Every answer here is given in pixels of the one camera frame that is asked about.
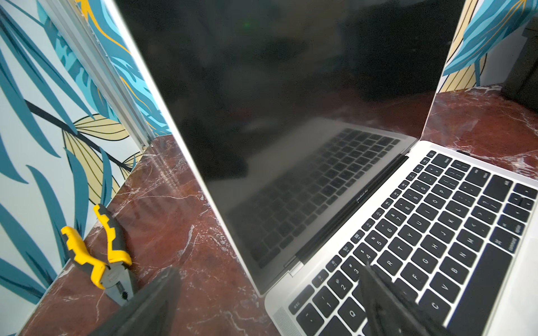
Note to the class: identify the silver laptop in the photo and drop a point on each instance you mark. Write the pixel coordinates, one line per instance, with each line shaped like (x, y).
(303, 123)

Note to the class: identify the aluminium frame post left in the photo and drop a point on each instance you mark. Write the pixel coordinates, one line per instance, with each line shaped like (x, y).
(78, 34)

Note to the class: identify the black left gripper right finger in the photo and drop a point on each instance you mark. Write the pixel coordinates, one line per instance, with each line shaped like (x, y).
(389, 312)

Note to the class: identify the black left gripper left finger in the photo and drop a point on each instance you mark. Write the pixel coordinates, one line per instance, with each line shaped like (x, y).
(151, 311)

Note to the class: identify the black toolbox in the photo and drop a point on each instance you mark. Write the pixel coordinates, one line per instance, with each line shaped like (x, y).
(521, 83)

